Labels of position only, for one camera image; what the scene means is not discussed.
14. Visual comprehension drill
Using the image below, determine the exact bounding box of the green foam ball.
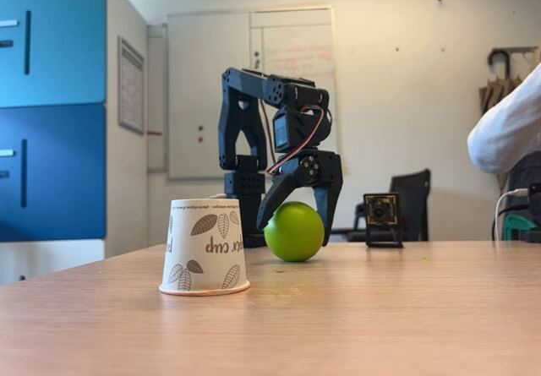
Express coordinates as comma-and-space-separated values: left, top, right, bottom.
263, 200, 325, 263

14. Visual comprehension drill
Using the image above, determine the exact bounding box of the paper cup with leaf print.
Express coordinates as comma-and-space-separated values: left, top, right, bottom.
158, 197, 251, 297

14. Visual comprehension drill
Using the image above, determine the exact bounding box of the small webcam on black stand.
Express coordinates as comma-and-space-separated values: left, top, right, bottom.
363, 193, 405, 249

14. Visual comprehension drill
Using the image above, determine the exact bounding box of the black office chair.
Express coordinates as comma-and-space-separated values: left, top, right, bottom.
326, 168, 432, 242

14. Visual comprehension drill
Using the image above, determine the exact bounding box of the white sleeved person arm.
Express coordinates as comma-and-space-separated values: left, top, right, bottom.
467, 61, 541, 176

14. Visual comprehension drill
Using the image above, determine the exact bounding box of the brown folded umbrella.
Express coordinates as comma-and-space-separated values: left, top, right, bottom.
478, 48, 527, 191

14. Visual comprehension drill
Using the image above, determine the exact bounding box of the framed notice sheet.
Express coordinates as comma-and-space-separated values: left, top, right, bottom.
117, 35, 146, 135

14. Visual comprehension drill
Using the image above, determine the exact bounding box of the green table clamp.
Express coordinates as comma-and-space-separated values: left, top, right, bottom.
503, 214, 541, 242

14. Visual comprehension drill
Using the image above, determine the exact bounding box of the blue and grey locker cabinet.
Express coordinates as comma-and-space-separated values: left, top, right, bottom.
0, 0, 150, 286

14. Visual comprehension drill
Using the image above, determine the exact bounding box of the wall whiteboard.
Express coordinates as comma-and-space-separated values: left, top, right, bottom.
166, 7, 342, 181

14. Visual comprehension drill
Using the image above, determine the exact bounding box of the white cable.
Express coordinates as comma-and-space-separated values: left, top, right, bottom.
495, 188, 529, 242

